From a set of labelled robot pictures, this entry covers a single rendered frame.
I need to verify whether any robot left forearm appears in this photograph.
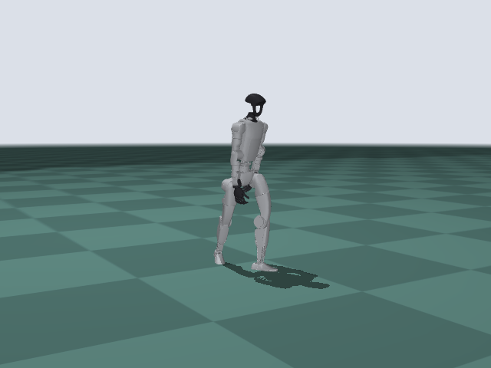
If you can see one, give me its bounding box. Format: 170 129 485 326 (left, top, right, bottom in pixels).
251 155 262 173

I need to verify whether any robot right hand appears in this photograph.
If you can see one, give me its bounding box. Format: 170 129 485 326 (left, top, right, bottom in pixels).
232 179 249 205

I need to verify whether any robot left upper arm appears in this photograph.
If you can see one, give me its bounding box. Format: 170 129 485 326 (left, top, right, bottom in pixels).
257 123 268 156

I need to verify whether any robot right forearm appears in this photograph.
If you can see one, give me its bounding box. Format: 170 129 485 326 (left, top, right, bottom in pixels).
230 151 241 186

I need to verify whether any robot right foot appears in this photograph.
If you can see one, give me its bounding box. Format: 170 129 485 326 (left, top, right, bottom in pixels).
214 250 225 265

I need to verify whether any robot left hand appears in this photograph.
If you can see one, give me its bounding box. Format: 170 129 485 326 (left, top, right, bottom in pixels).
241 172 257 192

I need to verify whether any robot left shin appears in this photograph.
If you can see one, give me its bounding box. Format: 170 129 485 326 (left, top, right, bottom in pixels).
255 220 270 265

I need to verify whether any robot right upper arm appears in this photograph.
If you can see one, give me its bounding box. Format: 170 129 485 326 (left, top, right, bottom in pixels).
231 122 246 160

